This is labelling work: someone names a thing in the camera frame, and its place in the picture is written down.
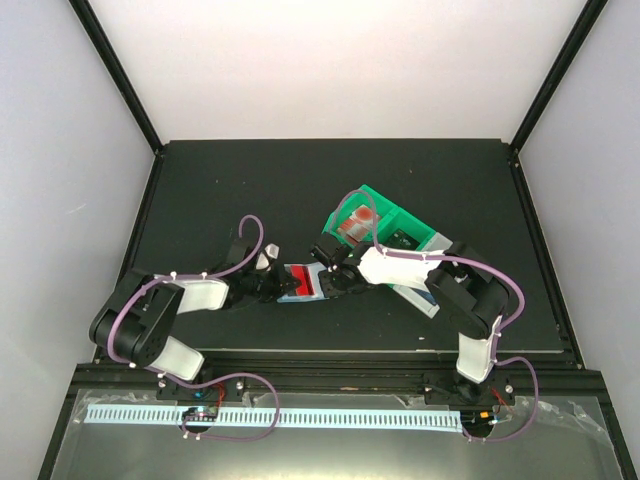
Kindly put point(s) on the blue credit card stack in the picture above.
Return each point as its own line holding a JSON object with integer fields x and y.
{"x": 427, "y": 296}

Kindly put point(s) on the black frame post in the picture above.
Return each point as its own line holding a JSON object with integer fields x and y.
{"x": 568, "y": 52}
{"x": 103, "y": 47}

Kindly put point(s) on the white bin with blue cards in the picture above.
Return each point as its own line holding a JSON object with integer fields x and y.
{"x": 438, "y": 243}

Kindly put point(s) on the red white credit card stack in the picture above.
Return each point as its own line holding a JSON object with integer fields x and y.
{"x": 358, "y": 225}

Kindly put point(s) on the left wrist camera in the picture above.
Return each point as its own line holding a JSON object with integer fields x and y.
{"x": 267, "y": 258}

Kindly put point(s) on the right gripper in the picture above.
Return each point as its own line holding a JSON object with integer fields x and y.
{"x": 331, "y": 291}

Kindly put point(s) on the white slotted cable duct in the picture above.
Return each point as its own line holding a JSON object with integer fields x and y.
{"x": 300, "y": 418}

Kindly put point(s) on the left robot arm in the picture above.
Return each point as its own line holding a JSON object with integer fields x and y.
{"x": 135, "y": 324}

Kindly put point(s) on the right small circuit board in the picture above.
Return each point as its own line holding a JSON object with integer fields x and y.
{"x": 485, "y": 418}

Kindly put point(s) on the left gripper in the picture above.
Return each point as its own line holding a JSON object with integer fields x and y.
{"x": 279, "y": 287}

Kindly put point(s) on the green bin with black cards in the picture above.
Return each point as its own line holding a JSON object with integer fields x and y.
{"x": 398, "y": 218}

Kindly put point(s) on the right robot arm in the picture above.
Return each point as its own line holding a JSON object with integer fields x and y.
{"x": 471, "y": 295}

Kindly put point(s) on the right black frame post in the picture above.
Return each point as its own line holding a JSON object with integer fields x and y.
{"x": 568, "y": 52}

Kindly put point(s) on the green bin with red cards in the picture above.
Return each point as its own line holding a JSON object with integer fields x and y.
{"x": 364, "y": 195}

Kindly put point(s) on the left black frame post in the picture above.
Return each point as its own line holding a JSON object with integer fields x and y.
{"x": 103, "y": 47}

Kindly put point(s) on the black credit card stack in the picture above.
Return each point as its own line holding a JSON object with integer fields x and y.
{"x": 402, "y": 240}

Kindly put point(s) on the small circuit board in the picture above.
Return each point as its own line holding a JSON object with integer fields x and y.
{"x": 199, "y": 416}
{"x": 485, "y": 418}

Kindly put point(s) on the left small circuit board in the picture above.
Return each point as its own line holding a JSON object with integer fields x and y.
{"x": 199, "y": 416}

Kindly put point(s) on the blue card holder wallet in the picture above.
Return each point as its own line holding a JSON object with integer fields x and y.
{"x": 315, "y": 269}

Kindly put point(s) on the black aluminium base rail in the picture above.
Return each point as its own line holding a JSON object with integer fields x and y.
{"x": 437, "y": 381}

